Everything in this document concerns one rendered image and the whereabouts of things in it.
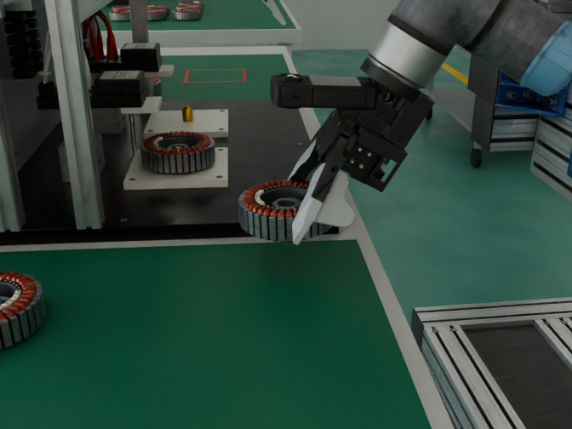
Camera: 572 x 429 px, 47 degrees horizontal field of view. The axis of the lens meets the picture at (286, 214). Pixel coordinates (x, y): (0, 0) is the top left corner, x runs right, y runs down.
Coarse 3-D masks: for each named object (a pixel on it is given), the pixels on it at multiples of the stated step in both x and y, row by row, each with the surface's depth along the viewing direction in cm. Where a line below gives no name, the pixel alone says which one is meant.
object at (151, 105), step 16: (96, 80) 93; (112, 80) 93; (128, 80) 93; (144, 80) 99; (48, 96) 94; (96, 96) 94; (112, 96) 94; (128, 96) 94; (144, 96) 97; (160, 96) 101; (128, 112) 95; (144, 112) 95
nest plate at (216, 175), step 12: (216, 156) 105; (132, 168) 100; (144, 168) 100; (216, 168) 100; (132, 180) 95; (144, 180) 95; (156, 180) 95; (168, 180) 95; (180, 180) 95; (192, 180) 96; (204, 180) 96; (216, 180) 96
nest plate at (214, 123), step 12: (156, 120) 124; (168, 120) 124; (180, 120) 124; (204, 120) 124; (216, 120) 124; (144, 132) 117; (156, 132) 117; (168, 132) 117; (204, 132) 118; (216, 132) 118
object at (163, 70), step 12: (132, 48) 116; (144, 48) 116; (156, 48) 116; (120, 60) 117; (132, 60) 116; (144, 60) 116; (156, 60) 116; (96, 72) 116; (156, 72) 117; (168, 72) 117
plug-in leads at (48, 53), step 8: (48, 32) 91; (48, 40) 91; (48, 48) 92; (48, 56) 92; (48, 64) 93; (88, 64) 97; (40, 72) 92; (48, 72) 93; (88, 72) 95; (48, 80) 94; (88, 80) 95; (40, 88) 93; (48, 88) 93
